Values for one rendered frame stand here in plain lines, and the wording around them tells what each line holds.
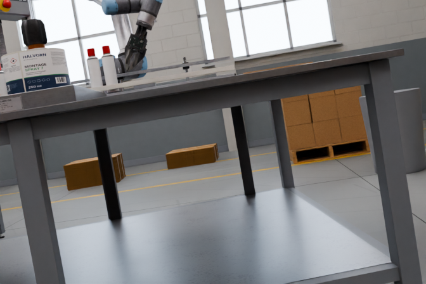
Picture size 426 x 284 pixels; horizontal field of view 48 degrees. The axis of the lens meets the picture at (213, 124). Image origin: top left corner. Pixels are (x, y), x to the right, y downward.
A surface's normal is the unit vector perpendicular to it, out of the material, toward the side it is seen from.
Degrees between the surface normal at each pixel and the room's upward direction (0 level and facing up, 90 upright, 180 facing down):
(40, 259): 90
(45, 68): 90
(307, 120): 90
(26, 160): 90
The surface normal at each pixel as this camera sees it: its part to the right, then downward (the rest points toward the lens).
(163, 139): -0.07, 0.06
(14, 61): -0.31, 0.09
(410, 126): 0.23, 0.07
